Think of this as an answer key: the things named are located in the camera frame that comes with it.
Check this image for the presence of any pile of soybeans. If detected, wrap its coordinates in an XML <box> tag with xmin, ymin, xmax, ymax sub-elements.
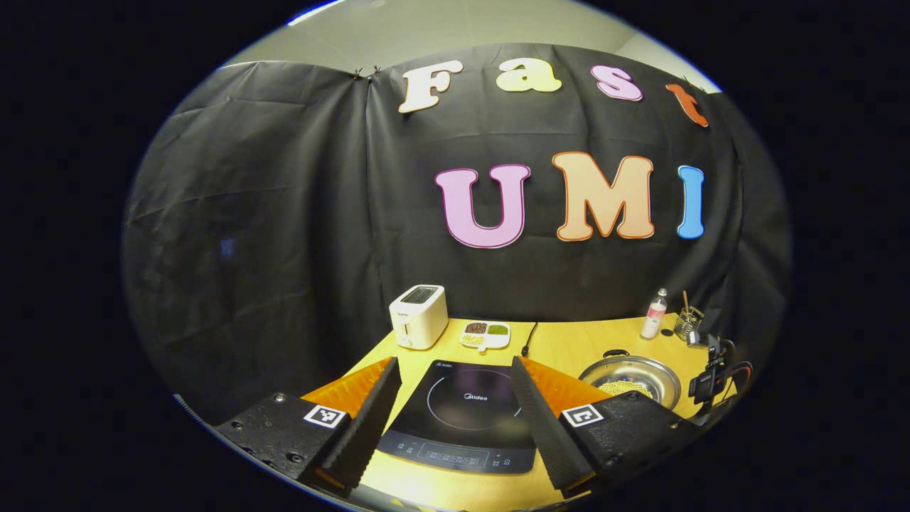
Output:
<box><xmin>597</xmin><ymin>380</ymin><xmax>655</xmax><ymax>399</ymax></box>

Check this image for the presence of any wire utensil holder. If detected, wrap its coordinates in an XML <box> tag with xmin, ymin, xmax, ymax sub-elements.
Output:
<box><xmin>674</xmin><ymin>306</ymin><xmax>705</xmax><ymax>341</ymax></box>

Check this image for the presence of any stainless steel pot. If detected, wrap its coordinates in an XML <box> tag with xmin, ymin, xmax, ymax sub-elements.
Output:
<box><xmin>578</xmin><ymin>348</ymin><xmax>682</xmax><ymax>411</ymax></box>

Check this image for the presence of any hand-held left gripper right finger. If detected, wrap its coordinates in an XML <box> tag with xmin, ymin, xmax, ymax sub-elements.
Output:
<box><xmin>509</xmin><ymin>356</ymin><xmax>702</xmax><ymax>500</ymax></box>

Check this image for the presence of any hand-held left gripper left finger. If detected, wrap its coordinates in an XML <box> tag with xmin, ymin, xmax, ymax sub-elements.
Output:
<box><xmin>212</xmin><ymin>356</ymin><xmax>403</xmax><ymax>497</ymax></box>

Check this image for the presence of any black induction cooktop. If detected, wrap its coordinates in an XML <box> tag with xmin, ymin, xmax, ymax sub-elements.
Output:
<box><xmin>377</xmin><ymin>359</ymin><xmax>537</xmax><ymax>475</ymax></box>

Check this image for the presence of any white divided dish of beans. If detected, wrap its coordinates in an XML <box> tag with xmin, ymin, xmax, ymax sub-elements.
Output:
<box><xmin>460</xmin><ymin>321</ymin><xmax>511</xmax><ymax>353</ymax></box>

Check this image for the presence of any clear bottle with pink label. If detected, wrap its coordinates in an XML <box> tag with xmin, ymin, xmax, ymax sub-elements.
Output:
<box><xmin>640</xmin><ymin>288</ymin><xmax>669</xmax><ymax>340</ymax></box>

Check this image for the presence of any white toaster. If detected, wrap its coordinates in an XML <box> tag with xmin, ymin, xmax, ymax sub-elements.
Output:
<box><xmin>389</xmin><ymin>284</ymin><xmax>449</xmax><ymax>351</ymax></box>

